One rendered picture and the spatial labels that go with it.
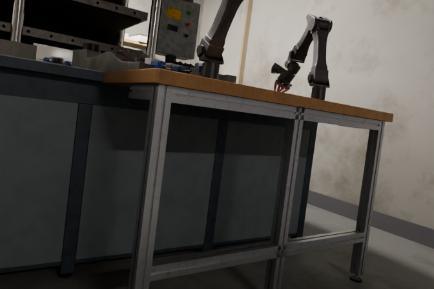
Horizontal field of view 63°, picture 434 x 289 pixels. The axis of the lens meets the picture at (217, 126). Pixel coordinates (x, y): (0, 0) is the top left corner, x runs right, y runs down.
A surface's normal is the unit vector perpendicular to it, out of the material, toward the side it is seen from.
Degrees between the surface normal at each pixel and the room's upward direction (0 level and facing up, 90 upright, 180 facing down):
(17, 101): 90
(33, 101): 90
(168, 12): 90
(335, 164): 90
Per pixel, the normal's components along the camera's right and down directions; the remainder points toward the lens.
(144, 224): 0.57, 0.10
